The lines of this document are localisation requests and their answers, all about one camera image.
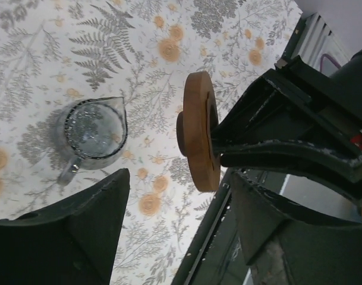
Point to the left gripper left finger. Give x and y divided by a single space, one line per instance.
73 241

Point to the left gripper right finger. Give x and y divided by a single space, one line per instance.
284 242

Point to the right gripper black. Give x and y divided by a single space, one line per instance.
266 128

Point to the wooden dripper ring holder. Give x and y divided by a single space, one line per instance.
195 123

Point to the glass coffee server carafe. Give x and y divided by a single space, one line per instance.
89 134

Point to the floral pattern table mat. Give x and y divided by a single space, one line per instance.
53 53

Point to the aluminium rail frame front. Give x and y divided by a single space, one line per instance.
320 48

